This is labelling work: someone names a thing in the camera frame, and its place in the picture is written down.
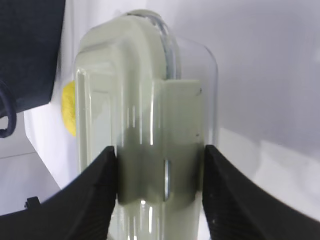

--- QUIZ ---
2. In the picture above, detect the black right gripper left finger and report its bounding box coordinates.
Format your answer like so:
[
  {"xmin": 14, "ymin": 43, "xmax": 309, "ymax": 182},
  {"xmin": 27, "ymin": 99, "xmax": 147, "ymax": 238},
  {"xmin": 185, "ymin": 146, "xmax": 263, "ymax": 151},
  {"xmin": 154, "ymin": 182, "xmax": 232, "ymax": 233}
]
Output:
[{"xmin": 0, "ymin": 146, "xmax": 118, "ymax": 240}]

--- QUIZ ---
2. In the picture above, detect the yellow lemon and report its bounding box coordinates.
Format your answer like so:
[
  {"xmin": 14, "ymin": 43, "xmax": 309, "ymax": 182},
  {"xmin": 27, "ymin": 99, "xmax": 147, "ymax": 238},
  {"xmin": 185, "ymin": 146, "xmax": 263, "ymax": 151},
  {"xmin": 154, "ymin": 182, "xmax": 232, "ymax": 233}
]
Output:
[{"xmin": 61, "ymin": 81, "xmax": 76, "ymax": 137}]

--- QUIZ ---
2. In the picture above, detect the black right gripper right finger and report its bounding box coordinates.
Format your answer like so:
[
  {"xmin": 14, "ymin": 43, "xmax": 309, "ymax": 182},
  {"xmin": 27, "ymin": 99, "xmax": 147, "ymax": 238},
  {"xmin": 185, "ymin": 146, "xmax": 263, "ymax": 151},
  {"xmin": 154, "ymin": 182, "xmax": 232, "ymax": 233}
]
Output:
[{"xmin": 202, "ymin": 145, "xmax": 320, "ymax": 240}]

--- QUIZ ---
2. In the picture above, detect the navy blue lunch bag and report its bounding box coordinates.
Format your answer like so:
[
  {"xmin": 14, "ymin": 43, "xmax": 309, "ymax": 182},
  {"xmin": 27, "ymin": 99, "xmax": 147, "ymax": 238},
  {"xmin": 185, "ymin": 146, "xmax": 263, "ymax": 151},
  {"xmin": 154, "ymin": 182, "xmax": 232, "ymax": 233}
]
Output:
[{"xmin": 0, "ymin": 0, "xmax": 66, "ymax": 138}]

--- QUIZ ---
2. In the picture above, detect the glass container green lid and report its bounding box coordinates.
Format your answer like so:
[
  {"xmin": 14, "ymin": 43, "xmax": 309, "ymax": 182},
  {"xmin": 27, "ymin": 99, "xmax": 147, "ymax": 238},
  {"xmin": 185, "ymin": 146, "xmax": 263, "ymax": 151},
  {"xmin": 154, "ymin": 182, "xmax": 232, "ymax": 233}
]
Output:
[{"xmin": 74, "ymin": 9, "xmax": 218, "ymax": 240}]

